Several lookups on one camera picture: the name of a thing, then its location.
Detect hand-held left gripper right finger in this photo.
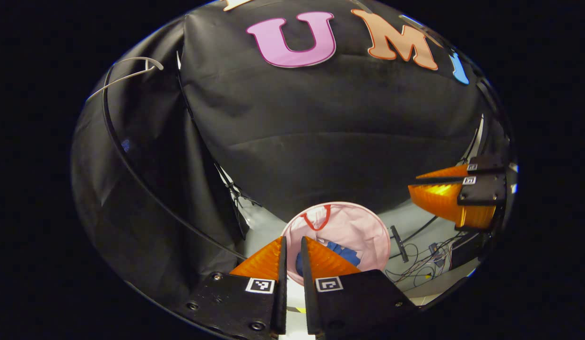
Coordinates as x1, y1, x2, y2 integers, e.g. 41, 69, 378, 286
300, 235, 420, 340

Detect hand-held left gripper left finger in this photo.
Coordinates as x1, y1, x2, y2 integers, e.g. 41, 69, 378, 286
176, 235, 289, 339

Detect blue corduroy jacket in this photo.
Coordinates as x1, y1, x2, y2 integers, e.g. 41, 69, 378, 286
296, 241, 362, 277

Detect pink laundry hamper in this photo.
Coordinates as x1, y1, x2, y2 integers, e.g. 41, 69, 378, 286
280, 201, 392, 287

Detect black metal clothes rack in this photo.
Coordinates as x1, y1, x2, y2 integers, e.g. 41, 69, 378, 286
101, 59, 489, 264

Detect white plastic hanger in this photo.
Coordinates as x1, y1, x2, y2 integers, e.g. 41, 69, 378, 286
87, 57, 164, 102

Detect tangled black cables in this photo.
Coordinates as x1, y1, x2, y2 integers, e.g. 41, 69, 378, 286
385, 215, 468, 284

